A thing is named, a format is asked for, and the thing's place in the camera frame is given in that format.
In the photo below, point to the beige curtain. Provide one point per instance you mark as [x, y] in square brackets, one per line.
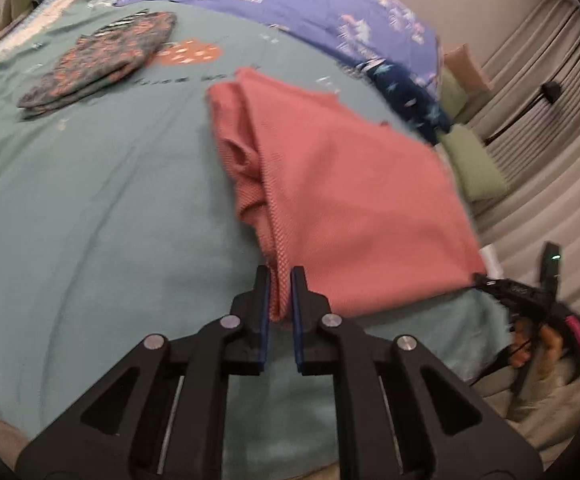
[545, 200]

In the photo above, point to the purple tree-print sheet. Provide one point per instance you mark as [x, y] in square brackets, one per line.
[295, 5]

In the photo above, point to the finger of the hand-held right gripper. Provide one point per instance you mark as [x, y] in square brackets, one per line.
[487, 283]

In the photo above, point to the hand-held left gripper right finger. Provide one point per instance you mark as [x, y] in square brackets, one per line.
[297, 310]

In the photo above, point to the navy star-print folded blanket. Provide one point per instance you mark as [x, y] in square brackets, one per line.
[410, 95]

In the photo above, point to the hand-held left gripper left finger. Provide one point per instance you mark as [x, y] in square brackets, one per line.
[267, 310]

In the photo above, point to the person's right hand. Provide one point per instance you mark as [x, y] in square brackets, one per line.
[550, 345]

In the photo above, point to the pink shirt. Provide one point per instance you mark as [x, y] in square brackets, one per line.
[360, 200]

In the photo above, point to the teal printed bed sheet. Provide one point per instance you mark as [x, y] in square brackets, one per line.
[95, 210]

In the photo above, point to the large green pillow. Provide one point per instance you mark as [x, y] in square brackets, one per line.
[475, 165]

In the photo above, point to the black floor lamp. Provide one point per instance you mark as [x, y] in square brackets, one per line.
[551, 91]

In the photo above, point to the beige cloth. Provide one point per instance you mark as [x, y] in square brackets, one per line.
[555, 415]

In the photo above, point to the dark floral folded cloth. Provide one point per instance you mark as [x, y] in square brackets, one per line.
[105, 55]

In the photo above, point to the small green pillow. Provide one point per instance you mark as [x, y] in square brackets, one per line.
[452, 95]

